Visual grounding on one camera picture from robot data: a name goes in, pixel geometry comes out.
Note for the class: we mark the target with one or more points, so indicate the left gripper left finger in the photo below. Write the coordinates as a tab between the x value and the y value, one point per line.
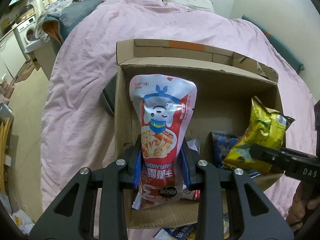
71	214

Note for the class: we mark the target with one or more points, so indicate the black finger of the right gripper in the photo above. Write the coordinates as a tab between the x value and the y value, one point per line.
295	164

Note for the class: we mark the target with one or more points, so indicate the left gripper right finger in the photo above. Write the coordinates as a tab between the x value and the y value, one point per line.
250	213

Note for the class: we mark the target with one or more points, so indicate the yellow chip bag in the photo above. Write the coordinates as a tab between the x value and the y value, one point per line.
266	128

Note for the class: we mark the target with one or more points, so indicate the red white snack pouch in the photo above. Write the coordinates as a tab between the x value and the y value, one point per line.
164	105

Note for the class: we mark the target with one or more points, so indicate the person's right hand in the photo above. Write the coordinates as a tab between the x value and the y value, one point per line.
297	210

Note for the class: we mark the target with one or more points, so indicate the white red snack bag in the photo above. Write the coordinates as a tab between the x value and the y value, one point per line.
141	204

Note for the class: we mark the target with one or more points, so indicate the blue snack bag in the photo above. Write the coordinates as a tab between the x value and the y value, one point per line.
222	143

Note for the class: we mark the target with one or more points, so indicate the yellow white snack packet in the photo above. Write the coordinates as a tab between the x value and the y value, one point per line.
181	232

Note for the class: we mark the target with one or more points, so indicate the pink duvet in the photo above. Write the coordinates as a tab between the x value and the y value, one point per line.
77	132

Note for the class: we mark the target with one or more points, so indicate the dark grey striped garment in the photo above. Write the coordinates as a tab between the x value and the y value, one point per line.
108	96

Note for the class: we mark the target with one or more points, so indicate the cardboard box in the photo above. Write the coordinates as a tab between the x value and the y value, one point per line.
226	82

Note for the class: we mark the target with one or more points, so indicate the teal blanket pile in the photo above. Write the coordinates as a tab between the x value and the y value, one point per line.
62	18

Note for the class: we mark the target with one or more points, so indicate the white washing machine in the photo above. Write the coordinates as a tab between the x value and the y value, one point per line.
24	33

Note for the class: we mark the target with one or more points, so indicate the grey pillow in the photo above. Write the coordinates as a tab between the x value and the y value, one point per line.
204	5

